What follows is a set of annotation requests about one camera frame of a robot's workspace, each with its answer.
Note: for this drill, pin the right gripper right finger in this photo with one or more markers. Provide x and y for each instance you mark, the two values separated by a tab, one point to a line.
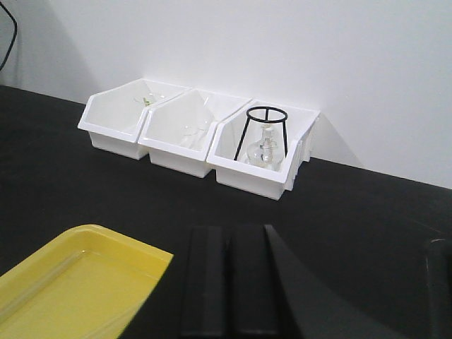
273	295

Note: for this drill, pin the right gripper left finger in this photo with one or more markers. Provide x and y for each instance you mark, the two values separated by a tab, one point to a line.
204	306

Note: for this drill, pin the short clear glass tube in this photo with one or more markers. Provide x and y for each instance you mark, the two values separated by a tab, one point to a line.
28	293

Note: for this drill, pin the yellow plastic tray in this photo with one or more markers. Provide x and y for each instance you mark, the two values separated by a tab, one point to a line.
97	298

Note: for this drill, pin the right white storage bin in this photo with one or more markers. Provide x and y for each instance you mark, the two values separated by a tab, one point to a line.
240	174

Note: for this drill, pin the white storage bin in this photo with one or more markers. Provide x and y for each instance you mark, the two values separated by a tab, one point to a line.
240	174
114	121
163	127

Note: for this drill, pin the clear glass flask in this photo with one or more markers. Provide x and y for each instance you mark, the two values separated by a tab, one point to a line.
268	152

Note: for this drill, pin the clear glassware in middle bin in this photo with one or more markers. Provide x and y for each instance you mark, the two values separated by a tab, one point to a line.
193	136

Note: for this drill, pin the middle white storage bin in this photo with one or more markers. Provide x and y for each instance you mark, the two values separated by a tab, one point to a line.
163	127

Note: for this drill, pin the left white storage bin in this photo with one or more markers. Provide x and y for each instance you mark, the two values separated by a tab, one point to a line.
114	121

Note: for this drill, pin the green plastic dropper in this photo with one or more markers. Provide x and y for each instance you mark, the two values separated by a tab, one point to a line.
145	99

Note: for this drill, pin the black wire tripod stand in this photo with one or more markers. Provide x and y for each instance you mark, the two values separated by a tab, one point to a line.
264	115

